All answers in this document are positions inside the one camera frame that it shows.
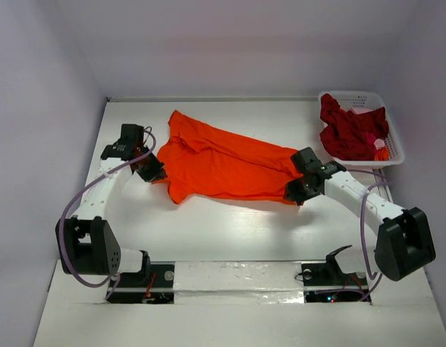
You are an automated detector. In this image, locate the white plastic basket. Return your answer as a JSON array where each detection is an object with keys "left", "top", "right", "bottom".
[{"left": 318, "top": 90, "right": 405, "bottom": 168}]

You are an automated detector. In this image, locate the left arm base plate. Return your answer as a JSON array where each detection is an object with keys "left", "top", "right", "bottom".
[{"left": 106, "top": 262, "right": 175, "bottom": 304}]

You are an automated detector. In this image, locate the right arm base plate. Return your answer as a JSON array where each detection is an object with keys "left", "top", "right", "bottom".
[{"left": 295, "top": 261, "right": 369, "bottom": 304}]

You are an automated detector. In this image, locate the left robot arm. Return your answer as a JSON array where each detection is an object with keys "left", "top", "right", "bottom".
[{"left": 56, "top": 124, "right": 166, "bottom": 286}]

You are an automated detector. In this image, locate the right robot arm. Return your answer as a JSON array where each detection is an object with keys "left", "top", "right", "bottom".
[{"left": 285, "top": 147, "right": 436, "bottom": 283}]

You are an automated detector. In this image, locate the pink garment in basket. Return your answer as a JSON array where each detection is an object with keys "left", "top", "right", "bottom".
[{"left": 350, "top": 107, "right": 385, "bottom": 155}]

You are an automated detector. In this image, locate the dark red t shirt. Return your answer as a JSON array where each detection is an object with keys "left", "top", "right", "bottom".
[{"left": 320, "top": 93, "right": 390, "bottom": 161}]

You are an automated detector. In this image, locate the orange t shirt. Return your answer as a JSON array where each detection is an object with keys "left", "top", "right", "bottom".
[{"left": 158, "top": 111, "right": 302, "bottom": 204}]

